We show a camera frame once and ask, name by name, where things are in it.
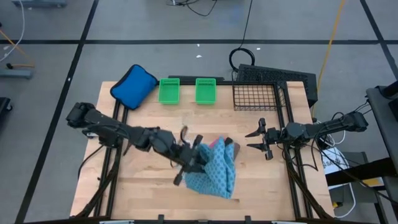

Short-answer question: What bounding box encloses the white floor cable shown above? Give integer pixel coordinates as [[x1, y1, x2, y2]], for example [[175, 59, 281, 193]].
[[0, 0, 26, 63]]

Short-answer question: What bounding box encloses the white printed carton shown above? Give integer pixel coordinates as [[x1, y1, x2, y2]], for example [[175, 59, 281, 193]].
[[322, 146, 352, 187]]

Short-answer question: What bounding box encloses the blue zip pouch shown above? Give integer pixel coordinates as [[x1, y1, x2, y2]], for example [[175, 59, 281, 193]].
[[109, 63, 159, 111]]

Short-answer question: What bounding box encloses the black wire basket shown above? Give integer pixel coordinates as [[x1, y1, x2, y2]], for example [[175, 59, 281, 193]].
[[231, 70, 287, 112]]

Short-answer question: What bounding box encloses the green plastic basket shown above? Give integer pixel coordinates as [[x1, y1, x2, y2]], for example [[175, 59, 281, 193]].
[[157, 77, 181, 105], [195, 77, 217, 105]]

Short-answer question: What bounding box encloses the black side shelf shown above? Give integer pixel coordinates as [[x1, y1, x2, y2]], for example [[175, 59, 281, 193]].
[[325, 157, 398, 187]]

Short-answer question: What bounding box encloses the yellow hanging cable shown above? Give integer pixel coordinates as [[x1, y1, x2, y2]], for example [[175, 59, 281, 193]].
[[310, 0, 346, 118], [0, 28, 37, 70]]

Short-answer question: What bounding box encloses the black coiled floor cable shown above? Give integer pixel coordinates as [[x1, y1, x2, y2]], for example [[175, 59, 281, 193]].
[[228, 0, 256, 72]]

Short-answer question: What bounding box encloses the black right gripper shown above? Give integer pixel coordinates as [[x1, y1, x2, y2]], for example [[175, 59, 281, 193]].
[[244, 117, 285, 161]]

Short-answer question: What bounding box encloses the black aluminium table frame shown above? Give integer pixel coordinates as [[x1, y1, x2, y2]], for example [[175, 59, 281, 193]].
[[70, 80, 335, 224]]

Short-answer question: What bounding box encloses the grey side desk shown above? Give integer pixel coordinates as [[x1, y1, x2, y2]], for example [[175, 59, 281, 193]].
[[366, 80, 398, 175]]

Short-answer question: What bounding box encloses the grey metal floor base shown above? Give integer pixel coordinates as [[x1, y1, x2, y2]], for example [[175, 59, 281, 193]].
[[0, 68, 34, 80], [11, 0, 68, 9]]

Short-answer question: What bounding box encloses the black loose floor cable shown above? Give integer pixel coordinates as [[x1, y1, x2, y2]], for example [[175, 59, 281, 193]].
[[166, 0, 218, 18]]

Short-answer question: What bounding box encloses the white power cable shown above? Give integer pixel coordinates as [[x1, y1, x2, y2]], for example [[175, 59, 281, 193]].
[[334, 182, 357, 219]]

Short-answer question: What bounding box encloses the blue patterned cloth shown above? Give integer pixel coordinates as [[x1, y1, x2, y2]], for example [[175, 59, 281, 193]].
[[183, 136, 237, 200]]

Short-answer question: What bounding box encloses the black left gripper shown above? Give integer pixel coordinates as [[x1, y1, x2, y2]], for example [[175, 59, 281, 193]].
[[169, 134, 208, 187]]

